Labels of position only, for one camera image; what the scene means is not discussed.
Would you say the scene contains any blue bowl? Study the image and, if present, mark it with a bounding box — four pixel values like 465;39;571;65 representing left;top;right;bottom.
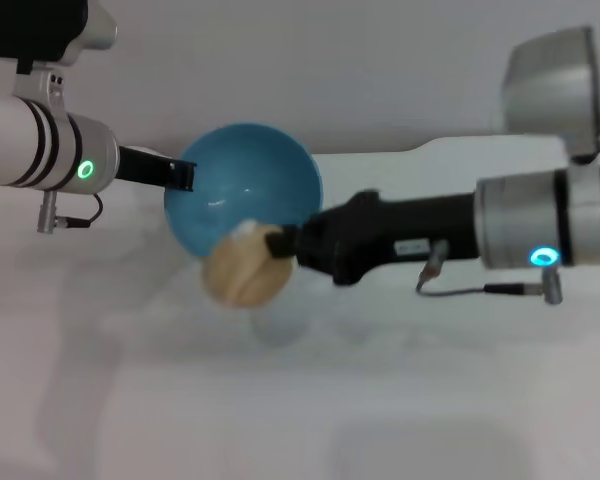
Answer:
163;122;325;259

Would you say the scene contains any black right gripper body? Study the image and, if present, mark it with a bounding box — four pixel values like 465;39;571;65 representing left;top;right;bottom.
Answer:
291;188;482;288

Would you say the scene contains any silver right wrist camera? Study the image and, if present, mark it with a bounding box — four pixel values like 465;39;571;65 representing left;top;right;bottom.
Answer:
501;25;600;164

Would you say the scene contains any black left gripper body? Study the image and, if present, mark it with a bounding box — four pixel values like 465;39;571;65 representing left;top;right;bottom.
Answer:
114;144;175;188

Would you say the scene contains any left wrist connector cable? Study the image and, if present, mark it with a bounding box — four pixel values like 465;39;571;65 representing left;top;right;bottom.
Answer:
36;192;104;234

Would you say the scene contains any right wrist connector cable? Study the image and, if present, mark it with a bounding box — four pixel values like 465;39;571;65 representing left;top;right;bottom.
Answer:
415;239;564;306

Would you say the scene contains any egg yolk pastry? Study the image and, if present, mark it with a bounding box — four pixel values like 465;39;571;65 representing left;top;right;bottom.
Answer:
201;222;295;307

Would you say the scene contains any wrist connector cable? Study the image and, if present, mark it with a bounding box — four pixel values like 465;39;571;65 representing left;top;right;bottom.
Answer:
415;239;564;306
36;192;104;234

